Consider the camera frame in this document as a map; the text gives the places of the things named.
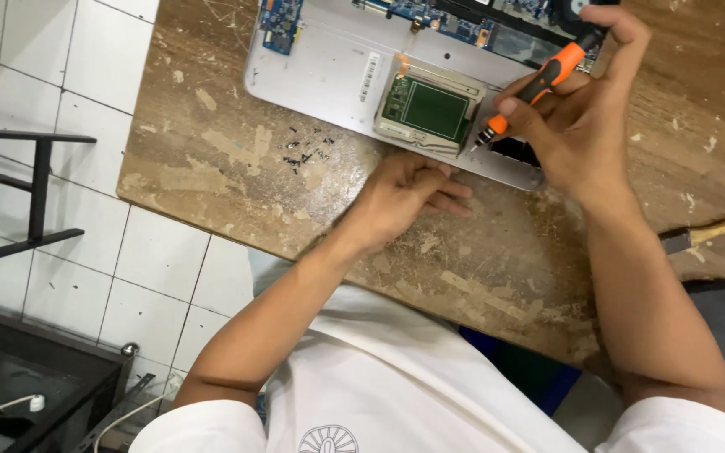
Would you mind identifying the person's right hand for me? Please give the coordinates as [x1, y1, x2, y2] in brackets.
[493, 5, 652, 203]

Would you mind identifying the person's left hand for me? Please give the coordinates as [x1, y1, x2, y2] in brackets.
[349, 154, 474, 254]

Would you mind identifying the orange and black screwdriver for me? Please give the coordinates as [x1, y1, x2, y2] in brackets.
[471, 28, 609, 152]

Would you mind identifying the green touchpad module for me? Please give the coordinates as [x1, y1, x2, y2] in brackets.
[373, 54, 488, 159]

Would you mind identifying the white barcode sticker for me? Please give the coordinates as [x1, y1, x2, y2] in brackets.
[359, 52, 381, 103]

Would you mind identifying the pile of small black screws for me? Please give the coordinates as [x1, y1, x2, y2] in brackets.
[277, 126, 338, 175]

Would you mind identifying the silver opened laptop base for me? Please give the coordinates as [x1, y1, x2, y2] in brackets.
[244, 0, 621, 192]

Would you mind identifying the blue laptop motherboard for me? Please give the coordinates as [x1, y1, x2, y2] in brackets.
[353, 0, 604, 71]

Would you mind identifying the white t-shirt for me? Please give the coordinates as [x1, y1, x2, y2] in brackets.
[128, 248, 725, 453]

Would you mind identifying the small blue circuit board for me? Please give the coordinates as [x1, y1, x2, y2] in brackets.
[258, 0, 304, 56]

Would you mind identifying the black cabinet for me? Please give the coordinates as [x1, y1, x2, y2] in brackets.
[0, 301, 138, 453]

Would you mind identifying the tool with yellow wooden handle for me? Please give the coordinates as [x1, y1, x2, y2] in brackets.
[658, 210, 725, 255]

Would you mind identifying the thin white cable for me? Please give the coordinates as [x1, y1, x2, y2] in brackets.
[92, 376, 182, 453]

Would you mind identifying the black metal bracket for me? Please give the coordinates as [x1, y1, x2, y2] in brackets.
[76, 373, 156, 453]

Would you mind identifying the black metal frame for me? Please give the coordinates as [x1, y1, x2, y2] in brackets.
[0, 127, 98, 271]

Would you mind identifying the white cable with plug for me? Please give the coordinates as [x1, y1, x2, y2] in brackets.
[0, 393, 47, 422]

